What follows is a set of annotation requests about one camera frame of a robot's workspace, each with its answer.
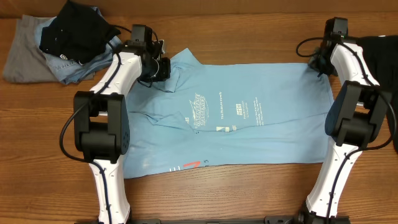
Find light blue printed t-shirt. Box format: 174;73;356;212
123;49;333;179

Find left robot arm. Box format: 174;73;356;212
71;24;170;223

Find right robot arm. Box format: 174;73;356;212
264;17;397;224

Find black garment at right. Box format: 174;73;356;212
356;35;397;152

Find black folded garment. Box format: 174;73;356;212
39;1;121;64

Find folded blue denim jeans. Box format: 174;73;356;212
34;17;122;85

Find grey folded garment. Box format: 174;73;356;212
2;14;96;84

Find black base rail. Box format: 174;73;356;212
74;215;351;224

